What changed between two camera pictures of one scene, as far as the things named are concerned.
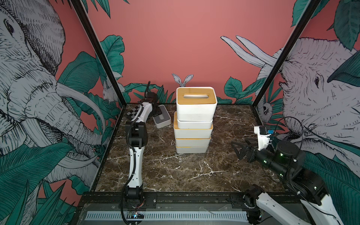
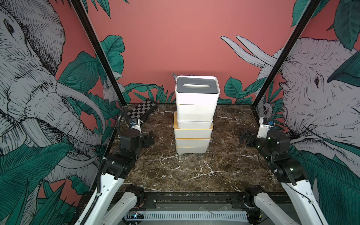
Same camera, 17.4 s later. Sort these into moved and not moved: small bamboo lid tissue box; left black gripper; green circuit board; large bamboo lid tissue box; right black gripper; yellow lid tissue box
Moved: right black gripper; left black gripper
Not moved: yellow lid tissue box; small bamboo lid tissue box; green circuit board; large bamboo lid tissue box
